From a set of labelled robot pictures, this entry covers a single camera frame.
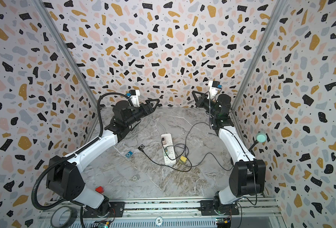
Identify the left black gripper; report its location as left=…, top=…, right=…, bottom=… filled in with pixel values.
left=126, top=99, right=162, bottom=129

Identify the white power strip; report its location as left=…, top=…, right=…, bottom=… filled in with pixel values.
left=161, top=134, right=177, bottom=166

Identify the black USB cable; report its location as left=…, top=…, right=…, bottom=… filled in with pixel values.
left=140, top=136, right=197, bottom=173

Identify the blue mp3 player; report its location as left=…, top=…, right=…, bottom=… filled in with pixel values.
left=125, top=151, right=133, bottom=158

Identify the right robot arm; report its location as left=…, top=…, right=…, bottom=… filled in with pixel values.
left=192, top=91, right=266, bottom=214

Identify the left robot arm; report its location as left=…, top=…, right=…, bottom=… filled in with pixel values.
left=31, top=90, right=160, bottom=217

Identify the yellow USB charger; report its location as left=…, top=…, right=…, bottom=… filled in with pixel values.
left=179, top=156, right=188, bottom=164

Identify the red cube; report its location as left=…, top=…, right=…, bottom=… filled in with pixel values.
left=95, top=186, right=104, bottom=194

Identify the black tape roll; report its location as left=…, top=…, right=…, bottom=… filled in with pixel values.
left=50, top=206, right=77, bottom=228

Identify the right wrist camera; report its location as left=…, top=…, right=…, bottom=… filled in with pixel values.
left=208, top=80, right=222, bottom=100

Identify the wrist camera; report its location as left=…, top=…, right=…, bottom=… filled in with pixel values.
left=208, top=80, right=222, bottom=100
left=126, top=89, right=140, bottom=107

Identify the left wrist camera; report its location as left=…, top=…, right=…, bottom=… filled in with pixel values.
left=126, top=89, right=140, bottom=107

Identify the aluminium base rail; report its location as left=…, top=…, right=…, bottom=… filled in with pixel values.
left=34, top=195, right=286, bottom=228

